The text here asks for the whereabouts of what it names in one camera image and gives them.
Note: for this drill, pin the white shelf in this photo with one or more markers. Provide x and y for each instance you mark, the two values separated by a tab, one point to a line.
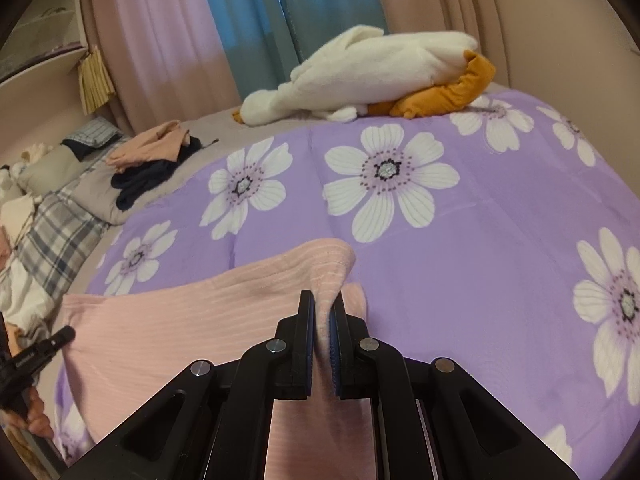
40	65

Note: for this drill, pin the grey plaid cloth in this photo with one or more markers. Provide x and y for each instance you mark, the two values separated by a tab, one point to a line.
60	240

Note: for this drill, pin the peach garment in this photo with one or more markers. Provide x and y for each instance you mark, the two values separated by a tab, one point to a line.
150	147

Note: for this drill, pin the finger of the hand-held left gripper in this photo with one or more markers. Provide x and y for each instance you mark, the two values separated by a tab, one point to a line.
55	340

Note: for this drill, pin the grey quilt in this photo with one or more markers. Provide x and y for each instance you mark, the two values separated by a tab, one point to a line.
95	195

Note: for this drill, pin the blue curtain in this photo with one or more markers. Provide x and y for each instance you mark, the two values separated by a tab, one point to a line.
250	20

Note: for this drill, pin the dark navy garment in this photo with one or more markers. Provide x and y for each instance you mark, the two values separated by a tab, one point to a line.
145	180

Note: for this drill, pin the cream cloth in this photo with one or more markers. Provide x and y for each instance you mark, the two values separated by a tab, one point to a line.
27	152

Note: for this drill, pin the person's left hand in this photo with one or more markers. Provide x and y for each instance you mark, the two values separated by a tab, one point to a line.
39	412

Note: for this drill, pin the blue striped pillow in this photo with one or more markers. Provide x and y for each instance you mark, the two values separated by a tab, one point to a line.
95	132

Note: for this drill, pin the pink ribbed knit top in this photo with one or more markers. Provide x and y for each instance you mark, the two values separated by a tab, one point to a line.
200	310

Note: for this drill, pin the purple floral blanket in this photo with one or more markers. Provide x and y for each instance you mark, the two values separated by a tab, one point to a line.
475	235

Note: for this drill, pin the white goose plush toy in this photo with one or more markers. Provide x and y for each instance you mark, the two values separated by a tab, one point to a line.
380	70

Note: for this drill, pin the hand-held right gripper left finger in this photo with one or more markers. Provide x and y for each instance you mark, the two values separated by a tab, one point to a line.
310	340

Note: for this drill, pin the yellow tassel bundle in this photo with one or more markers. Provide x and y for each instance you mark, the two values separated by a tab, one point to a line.
95	85

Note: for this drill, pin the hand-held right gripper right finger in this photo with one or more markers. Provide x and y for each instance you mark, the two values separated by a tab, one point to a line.
335	345

